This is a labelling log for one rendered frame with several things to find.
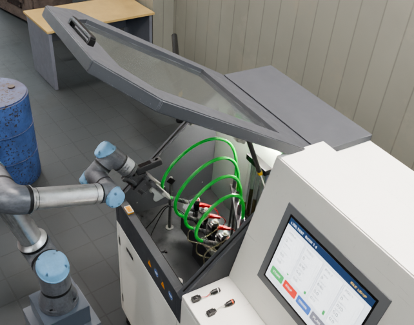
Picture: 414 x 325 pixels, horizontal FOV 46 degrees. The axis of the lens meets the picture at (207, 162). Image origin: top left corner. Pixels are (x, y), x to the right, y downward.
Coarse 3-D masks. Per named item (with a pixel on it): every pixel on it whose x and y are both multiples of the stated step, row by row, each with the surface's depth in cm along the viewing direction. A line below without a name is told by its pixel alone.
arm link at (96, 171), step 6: (96, 162) 186; (90, 168) 187; (96, 168) 186; (102, 168) 186; (84, 174) 187; (90, 174) 185; (96, 174) 184; (102, 174) 184; (84, 180) 186; (90, 180) 185; (96, 180) 183
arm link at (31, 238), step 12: (0, 168) 160; (12, 216) 171; (24, 216) 175; (12, 228) 175; (24, 228) 177; (36, 228) 183; (24, 240) 180; (36, 240) 183; (48, 240) 189; (24, 252) 184; (36, 252) 184
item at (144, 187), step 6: (132, 174) 192; (144, 174) 196; (126, 180) 194; (132, 180) 195; (138, 180) 196; (144, 180) 195; (132, 186) 197; (138, 186) 195; (144, 186) 197; (150, 186) 198; (138, 192) 196; (144, 192) 197
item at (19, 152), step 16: (0, 80) 366; (0, 96) 347; (16, 96) 349; (0, 112) 336; (16, 112) 345; (0, 128) 343; (16, 128) 351; (32, 128) 370; (0, 144) 350; (16, 144) 357; (32, 144) 373; (0, 160) 357; (16, 160) 364; (32, 160) 378; (16, 176) 371; (32, 176) 384
